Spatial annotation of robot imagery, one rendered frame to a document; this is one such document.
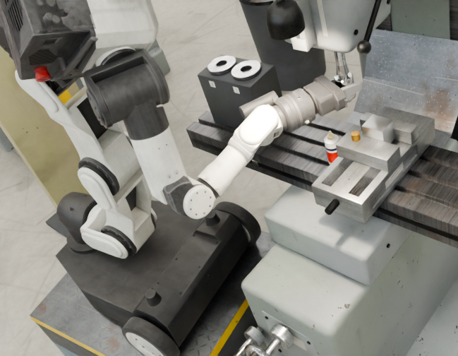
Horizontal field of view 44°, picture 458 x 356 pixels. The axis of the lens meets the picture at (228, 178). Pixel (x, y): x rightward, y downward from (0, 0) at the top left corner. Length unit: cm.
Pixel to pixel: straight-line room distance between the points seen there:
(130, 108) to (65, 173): 192
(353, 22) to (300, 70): 227
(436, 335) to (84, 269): 124
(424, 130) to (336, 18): 46
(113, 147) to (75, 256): 68
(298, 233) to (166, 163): 50
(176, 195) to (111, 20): 39
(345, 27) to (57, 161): 205
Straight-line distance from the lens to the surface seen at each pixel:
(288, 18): 110
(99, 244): 201
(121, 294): 199
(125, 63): 121
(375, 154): 143
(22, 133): 288
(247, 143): 132
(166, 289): 186
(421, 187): 149
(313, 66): 355
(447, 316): 212
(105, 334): 215
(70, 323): 226
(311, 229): 154
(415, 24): 175
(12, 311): 307
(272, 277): 162
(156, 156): 121
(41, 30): 114
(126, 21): 121
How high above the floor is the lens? 198
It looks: 40 degrees down
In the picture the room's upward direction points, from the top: 21 degrees counter-clockwise
